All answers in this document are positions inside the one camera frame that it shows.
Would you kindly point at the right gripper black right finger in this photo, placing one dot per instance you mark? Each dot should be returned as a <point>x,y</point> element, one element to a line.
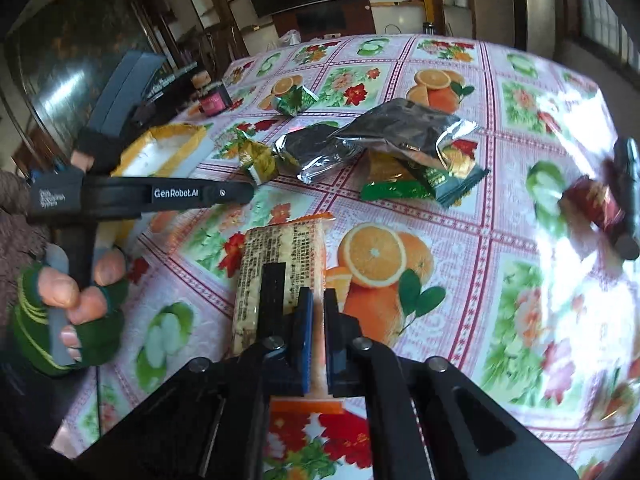
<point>427,420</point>

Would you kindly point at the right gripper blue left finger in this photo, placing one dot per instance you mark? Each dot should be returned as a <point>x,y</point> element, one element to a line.
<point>286,338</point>

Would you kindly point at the beige biscuit pack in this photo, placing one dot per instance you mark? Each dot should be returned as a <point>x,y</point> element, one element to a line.
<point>301,245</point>

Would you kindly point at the green yellow wafer pack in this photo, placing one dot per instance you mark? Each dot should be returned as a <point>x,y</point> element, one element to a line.
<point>389,179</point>

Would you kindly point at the dark green snack pouch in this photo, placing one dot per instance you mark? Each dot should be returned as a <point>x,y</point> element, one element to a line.
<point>448,186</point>

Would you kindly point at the large silver foil bag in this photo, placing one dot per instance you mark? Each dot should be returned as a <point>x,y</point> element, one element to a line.
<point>407,130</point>

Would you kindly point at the dark red candy wrapper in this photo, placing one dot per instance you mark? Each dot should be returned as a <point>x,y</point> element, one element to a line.
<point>596,202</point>

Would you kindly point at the green yellow snack bag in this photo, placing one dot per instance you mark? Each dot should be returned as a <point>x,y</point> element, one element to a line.
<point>257,160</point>

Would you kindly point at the silver foil snack bag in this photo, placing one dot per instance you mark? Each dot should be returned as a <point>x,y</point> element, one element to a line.
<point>314,151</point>

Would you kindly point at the left gloved hand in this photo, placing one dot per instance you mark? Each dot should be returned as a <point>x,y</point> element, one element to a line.
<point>59,327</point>

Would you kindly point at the woman in brown jacket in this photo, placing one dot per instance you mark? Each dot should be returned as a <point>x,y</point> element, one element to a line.
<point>21,244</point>

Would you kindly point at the yellow taped foam box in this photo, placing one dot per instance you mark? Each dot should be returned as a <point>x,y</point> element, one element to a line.
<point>172,151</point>

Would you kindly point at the floral painted glass cabinet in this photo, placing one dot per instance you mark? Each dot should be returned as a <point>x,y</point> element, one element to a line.
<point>61,59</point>

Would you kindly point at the red label jar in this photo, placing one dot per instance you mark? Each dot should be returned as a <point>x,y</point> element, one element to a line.
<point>213,97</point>

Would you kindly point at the floral fruit tablecloth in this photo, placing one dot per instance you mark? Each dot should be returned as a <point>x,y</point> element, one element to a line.
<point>517,290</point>

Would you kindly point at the small green foil candy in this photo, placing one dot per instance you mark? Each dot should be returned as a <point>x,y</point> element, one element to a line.
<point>295,101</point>

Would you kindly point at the black flashlight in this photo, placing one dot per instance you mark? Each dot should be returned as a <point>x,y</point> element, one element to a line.
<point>626,164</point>

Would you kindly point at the large barred window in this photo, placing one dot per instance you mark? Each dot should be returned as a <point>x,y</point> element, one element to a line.
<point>602,26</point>

